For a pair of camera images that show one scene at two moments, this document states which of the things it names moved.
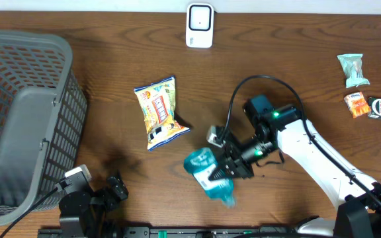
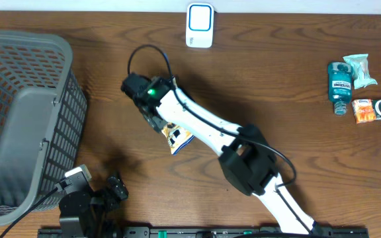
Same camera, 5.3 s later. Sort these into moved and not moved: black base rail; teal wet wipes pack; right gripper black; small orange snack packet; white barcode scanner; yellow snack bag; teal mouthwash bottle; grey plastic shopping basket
Moved: small orange snack packet; teal mouthwash bottle; teal wet wipes pack; right gripper black; yellow snack bag
Not moved: grey plastic shopping basket; white barcode scanner; black base rail
